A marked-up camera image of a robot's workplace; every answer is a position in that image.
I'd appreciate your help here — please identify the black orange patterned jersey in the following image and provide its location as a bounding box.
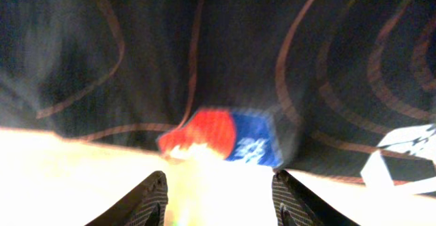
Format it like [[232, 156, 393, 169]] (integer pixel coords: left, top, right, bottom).
[[1, 0, 435, 184]]

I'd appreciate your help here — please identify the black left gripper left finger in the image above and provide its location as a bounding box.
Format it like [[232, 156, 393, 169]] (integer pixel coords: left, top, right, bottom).
[[87, 171, 168, 226]]

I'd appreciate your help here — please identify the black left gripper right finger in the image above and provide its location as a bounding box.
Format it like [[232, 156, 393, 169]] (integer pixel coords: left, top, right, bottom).
[[272, 170, 358, 226]]

